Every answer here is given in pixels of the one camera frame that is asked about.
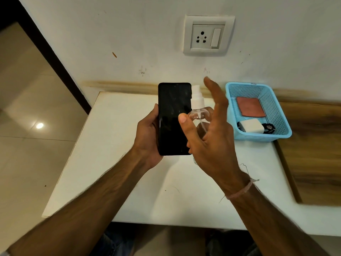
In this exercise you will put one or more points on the person's left hand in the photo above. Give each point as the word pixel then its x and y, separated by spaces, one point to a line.
pixel 145 135

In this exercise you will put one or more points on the person's right hand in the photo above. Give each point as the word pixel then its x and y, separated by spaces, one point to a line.
pixel 215 146

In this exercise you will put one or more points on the person's left thumb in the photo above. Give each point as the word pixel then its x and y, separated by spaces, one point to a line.
pixel 156 114

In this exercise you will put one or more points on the person's right thumb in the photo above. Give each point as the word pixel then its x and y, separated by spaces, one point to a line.
pixel 189 127

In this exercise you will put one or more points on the black smartphone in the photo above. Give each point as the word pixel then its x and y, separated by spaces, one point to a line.
pixel 171 117

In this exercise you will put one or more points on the clear spray bottle white cap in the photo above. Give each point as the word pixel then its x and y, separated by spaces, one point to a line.
pixel 197 99

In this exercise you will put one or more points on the person's right forearm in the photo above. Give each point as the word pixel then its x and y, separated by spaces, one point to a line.
pixel 269 226

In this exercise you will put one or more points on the person's left forearm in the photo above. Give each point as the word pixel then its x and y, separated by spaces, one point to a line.
pixel 88 205

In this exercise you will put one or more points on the white charger adapter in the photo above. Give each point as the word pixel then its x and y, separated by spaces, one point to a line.
pixel 251 126

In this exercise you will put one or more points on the reddish brown cloth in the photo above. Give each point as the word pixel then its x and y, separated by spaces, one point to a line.
pixel 250 107

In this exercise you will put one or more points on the pink thread wristband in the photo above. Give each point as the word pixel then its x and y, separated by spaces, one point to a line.
pixel 241 193

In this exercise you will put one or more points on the light blue plastic basket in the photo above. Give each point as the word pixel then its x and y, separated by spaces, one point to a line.
pixel 277 114

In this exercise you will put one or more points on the brown wooden board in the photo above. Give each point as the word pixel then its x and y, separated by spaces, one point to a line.
pixel 314 151

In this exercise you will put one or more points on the dark blue jeans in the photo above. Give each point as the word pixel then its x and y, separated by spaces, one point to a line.
pixel 114 242

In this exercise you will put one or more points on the white wall socket with switch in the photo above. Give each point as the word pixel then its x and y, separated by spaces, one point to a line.
pixel 205 35

